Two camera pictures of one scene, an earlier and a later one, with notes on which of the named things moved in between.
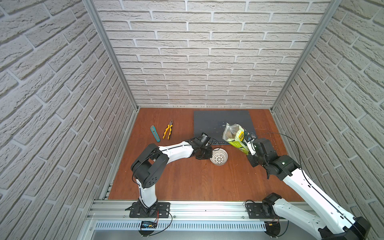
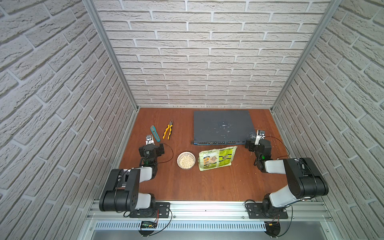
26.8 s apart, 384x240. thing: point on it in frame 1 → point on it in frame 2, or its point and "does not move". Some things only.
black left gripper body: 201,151 → 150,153
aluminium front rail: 112,210 does not move
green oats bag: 234,133 → 211,159
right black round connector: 272,228 does not move
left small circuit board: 148,224 does not move
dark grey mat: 212,122 does not move
